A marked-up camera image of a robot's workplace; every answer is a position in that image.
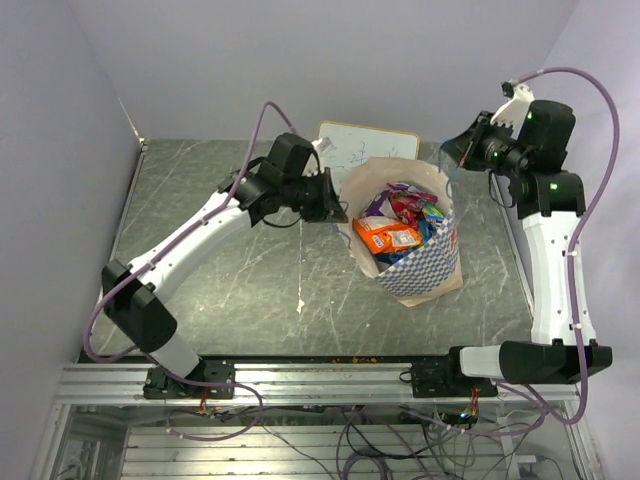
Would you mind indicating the blue checkered paper bag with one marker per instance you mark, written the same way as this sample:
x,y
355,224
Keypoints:
x,y
431,271

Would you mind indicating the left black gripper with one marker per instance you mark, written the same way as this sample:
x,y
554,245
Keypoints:
x,y
329,207

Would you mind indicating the pink snack packet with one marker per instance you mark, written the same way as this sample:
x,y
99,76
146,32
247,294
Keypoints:
x,y
411,190

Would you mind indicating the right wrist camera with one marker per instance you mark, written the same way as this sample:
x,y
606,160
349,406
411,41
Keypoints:
x,y
512,113

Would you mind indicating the orange snack packet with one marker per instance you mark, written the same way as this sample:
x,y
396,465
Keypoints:
x,y
383,235

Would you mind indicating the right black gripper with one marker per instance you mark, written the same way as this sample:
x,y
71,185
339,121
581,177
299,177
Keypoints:
x,y
462,146

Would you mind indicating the small whiteboard on stand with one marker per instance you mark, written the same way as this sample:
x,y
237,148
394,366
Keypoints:
x,y
355,144

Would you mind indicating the blue candy packet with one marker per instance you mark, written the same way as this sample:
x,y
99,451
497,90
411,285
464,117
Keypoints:
x,y
427,228

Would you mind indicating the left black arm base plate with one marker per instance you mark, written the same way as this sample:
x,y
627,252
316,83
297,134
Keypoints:
x,y
212,378

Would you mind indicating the red snack packet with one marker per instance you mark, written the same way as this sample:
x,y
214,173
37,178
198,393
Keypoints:
x,y
408,208

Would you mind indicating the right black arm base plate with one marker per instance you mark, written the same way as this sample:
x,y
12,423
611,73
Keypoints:
x,y
439,382

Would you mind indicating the purple snack packet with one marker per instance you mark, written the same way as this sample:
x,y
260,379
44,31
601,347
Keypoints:
x,y
380,206

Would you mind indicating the aluminium mounting rail frame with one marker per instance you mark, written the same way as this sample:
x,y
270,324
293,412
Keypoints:
x,y
309,418

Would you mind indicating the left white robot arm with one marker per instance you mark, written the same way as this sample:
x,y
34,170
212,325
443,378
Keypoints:
x,y
292,175

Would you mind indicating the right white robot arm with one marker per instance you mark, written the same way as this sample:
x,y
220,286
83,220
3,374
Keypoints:
x,y
525,141

